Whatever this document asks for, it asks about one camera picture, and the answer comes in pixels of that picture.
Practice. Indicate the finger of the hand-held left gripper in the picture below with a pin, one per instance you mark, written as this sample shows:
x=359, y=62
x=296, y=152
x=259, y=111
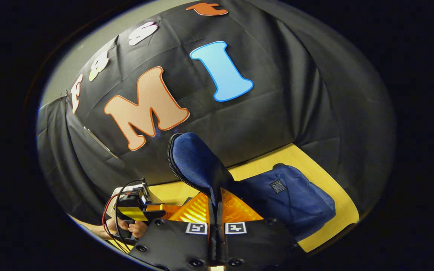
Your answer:
x=171, y=210

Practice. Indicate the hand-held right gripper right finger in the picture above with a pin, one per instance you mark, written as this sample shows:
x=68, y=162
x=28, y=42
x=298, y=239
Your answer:
x=258, y=241

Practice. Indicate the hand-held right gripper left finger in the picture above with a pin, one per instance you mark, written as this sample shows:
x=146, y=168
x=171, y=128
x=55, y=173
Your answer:
x=171, y=241

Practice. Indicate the white bookshelf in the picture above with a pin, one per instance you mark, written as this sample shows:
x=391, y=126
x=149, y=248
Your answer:
x=116, y=194

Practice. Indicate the blue schoolbag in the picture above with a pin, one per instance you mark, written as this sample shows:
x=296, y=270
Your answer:
x=288, y=199

